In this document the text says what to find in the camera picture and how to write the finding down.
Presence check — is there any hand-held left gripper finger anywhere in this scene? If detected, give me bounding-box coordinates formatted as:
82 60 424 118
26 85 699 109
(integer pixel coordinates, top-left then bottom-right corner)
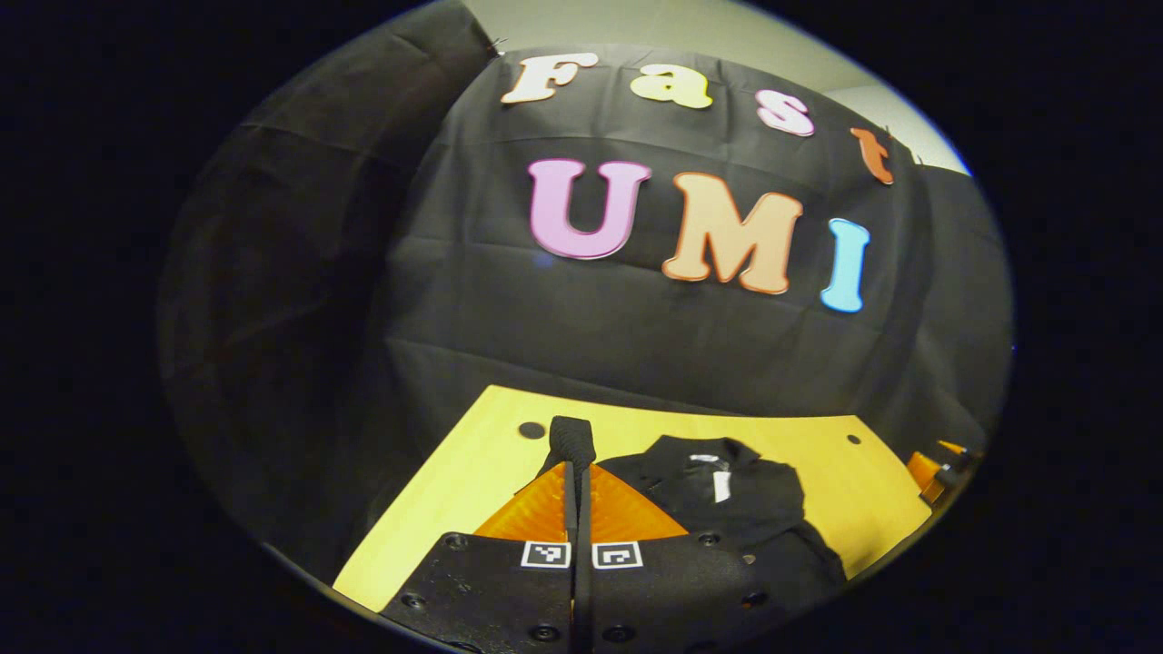
380 459 579 654
578 459 782 654

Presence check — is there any black buttoned garment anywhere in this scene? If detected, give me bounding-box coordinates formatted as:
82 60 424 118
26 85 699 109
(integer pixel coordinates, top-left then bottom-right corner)
545 416 850 628

